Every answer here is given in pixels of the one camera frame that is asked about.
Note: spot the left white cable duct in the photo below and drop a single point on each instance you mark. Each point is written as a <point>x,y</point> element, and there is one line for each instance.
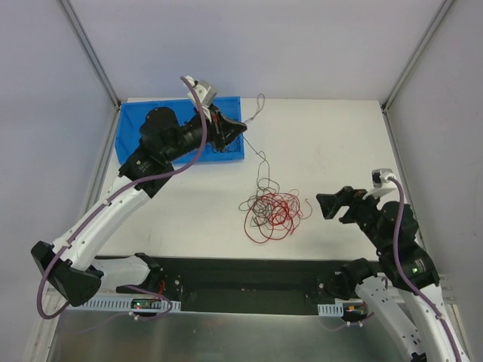
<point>127,304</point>

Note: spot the aluminium frame post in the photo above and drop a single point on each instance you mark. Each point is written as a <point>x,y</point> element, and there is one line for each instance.
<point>89,51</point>
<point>428,35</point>

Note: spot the right aluminium frame post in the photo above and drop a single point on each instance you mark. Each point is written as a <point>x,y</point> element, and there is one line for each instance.
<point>428,35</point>

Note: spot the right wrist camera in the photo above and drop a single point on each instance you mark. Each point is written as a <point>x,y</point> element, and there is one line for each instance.
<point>382,185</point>

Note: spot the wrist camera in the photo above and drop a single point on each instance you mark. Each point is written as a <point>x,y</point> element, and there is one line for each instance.
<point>382,185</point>
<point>205,91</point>

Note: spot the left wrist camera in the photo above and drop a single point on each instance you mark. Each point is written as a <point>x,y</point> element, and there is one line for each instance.
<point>205,91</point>

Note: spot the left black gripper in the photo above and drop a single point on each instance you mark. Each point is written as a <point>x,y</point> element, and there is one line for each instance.
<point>217,128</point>

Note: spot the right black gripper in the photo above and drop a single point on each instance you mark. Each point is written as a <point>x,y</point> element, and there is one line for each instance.
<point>357,205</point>

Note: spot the blue plastic divided bin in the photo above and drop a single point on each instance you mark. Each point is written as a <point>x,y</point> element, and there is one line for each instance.
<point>141,120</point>

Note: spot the left aluminium frame post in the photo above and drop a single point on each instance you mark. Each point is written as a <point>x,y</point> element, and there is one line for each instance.
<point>89,51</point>

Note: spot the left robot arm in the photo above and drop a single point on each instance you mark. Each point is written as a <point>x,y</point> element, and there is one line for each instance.
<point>70,262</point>

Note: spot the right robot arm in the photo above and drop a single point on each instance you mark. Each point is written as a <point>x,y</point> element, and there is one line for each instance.
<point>404,291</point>

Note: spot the white cable duct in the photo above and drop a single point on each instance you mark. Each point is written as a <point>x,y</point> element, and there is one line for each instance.
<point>335,310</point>
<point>127,304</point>

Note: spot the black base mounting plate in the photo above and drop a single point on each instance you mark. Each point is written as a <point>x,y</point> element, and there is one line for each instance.
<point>245,286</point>

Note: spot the right white cable duct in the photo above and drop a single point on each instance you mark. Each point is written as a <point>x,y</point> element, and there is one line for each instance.
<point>335,310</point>

